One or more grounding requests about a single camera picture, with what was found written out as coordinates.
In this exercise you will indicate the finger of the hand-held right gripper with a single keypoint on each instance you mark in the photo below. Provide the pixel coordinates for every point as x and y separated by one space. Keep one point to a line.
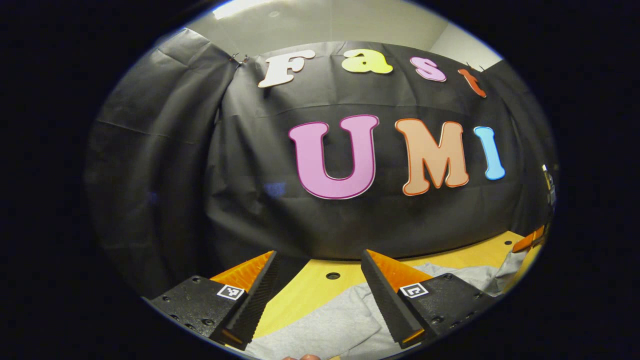
527 241

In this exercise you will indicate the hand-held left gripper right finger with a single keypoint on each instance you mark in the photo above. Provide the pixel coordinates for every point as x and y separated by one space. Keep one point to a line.
385 300

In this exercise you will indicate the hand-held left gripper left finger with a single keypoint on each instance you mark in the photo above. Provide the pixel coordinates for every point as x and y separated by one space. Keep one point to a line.
255 305

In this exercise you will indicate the grey zip-neck sweatshirt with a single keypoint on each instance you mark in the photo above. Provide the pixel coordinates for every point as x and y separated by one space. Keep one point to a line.
340 320

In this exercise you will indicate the black backdrop cloth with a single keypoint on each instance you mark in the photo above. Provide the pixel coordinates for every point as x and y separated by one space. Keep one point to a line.
250 150

